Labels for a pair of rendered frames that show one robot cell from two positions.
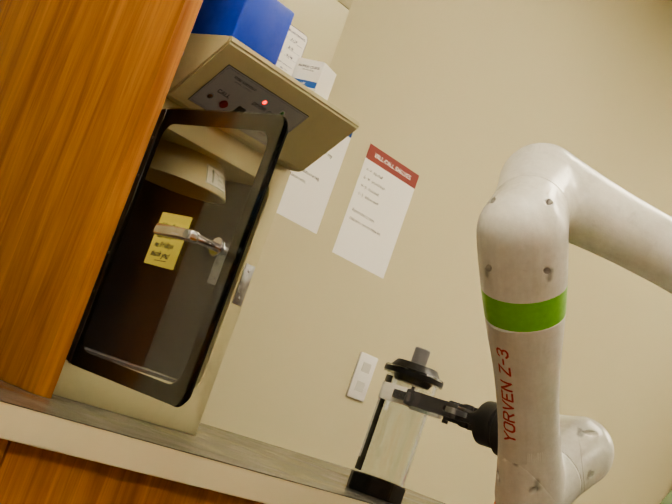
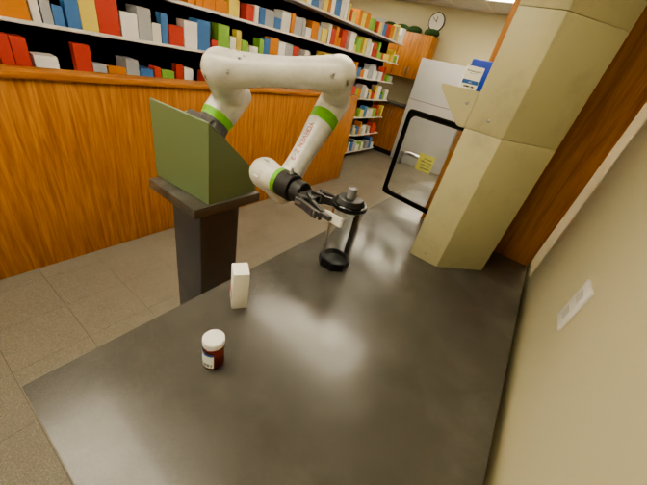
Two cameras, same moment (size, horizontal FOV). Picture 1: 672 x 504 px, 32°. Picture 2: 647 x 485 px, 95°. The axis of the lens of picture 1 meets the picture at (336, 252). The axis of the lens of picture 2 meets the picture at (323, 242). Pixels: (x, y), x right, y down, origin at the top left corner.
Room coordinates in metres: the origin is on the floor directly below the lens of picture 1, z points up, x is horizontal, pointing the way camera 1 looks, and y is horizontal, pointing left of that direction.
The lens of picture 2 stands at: (2.86, -0.43, 1.51)
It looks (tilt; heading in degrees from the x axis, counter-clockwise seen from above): 32 degrees down; 167
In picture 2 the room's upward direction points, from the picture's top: 14 degrees clockwise
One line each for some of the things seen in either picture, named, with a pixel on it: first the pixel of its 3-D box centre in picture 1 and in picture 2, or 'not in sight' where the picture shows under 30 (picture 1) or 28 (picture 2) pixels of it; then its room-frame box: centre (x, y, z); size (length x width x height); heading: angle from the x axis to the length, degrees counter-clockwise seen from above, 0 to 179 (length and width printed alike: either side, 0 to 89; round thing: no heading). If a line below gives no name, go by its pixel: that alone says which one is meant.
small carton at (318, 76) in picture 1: (311, 82); (471, 78); (1.86, 0.13, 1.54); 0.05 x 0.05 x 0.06; 64
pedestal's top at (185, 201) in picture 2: not in sight; (206, 190); (1.63, -0.71, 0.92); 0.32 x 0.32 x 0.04; 47
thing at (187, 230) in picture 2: not in sight; (206, 273); (1.63, -0.71, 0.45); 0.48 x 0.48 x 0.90; 47
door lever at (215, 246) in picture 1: (186, 237); not in sight; (1.53, 0.19, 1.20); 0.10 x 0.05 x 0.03; 41
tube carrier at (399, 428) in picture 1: (395, 430); (341, 232); (2.08, -0.20, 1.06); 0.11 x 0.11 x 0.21
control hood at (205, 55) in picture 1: (264, 108); (465, 106); (1.81, 0.18, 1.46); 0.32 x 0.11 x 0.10; 138
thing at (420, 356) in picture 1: (417, 366); (350, 198); (2.08, -0.20, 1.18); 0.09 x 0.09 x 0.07
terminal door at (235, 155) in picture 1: (171, 245); (423, 164); (1.61, 0.21, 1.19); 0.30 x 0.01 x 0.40; 41
